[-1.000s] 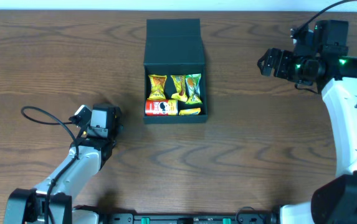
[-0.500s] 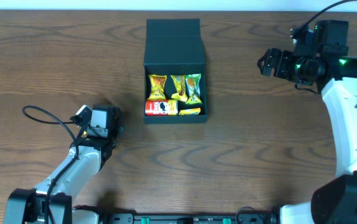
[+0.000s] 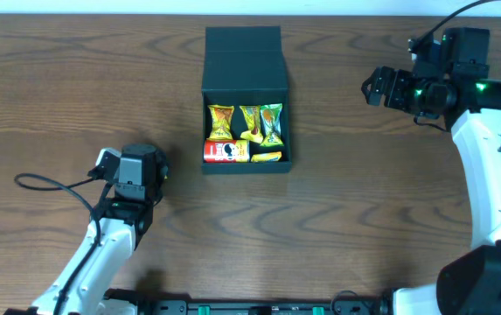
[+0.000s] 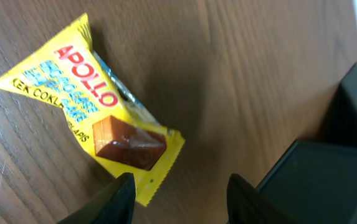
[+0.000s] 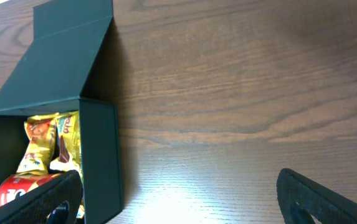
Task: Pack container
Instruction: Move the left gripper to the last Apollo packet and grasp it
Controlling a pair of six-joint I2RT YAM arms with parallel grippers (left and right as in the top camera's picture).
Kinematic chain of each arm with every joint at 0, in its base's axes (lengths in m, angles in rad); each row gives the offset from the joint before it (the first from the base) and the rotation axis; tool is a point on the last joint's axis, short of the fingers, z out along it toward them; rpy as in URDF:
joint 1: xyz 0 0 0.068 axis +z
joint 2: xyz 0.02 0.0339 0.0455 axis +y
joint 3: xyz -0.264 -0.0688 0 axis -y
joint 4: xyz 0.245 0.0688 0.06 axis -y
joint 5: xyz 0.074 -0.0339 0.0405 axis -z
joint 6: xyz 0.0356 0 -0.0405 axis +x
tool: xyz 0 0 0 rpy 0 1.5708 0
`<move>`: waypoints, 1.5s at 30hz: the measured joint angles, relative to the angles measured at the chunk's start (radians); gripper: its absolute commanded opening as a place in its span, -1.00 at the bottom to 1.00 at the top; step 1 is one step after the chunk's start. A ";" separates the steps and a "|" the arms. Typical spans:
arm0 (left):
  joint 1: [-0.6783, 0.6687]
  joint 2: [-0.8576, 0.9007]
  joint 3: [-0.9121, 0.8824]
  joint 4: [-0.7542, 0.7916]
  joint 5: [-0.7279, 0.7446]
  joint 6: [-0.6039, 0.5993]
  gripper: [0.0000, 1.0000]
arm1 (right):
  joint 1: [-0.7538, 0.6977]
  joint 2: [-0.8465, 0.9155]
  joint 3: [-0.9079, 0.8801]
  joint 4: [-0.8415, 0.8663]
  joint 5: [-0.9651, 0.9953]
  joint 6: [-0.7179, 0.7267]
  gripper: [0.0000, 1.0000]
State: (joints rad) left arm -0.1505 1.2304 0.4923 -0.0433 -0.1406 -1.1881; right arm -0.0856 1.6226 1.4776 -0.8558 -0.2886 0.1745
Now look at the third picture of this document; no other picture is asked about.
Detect red Pringles can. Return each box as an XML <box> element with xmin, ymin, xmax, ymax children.
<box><xmin>204</xmin><ymin>140</ymin><xmax>250</xmax><ymax>163</ymax></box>

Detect yellow peanut butter packet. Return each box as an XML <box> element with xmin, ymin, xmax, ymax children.
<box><xmin>207</xmin><ymin>105</ymin><xmax>234</xmax><ymax>141</ymax></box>

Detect green snack packet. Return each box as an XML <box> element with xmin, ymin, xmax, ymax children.
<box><xmin>260</xmin><ymin>103</ymin><xmax>283</xmax><ymax>147</ymax></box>

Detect yellow chocolate cake packet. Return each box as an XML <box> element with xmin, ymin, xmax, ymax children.
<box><xmin>240</xmin><ymin>105</ymin><xmax>263</xmax><ymax>144</ymax></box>

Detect orange-yellow biscuit packet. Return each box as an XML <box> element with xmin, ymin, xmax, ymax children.
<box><xmin>251</xmin><ymin>151</ymin><xmax>282</xmax><ymax>163</ymax></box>

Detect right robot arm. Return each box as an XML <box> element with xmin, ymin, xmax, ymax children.
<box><xmin>361</xmin><ymin>27</ymin><xmax>501</xmax><ymax>314</ymax></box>

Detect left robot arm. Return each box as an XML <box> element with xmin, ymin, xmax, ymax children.
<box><xmin>5</xmin><ymin>144</ymin><xmax>169</xmax><ymax>314</ymax></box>

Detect dark green open gift box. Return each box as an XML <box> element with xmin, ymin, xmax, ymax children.
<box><xmin>201</xmin><ymin>26</ymin><xmax>292</xmax><ymax>174</ymax></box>

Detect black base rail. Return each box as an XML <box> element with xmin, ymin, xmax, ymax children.
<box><xmin>102</xmin><ymin>289</ymin><xmax>392</xmax><ymax>315</ymax></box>

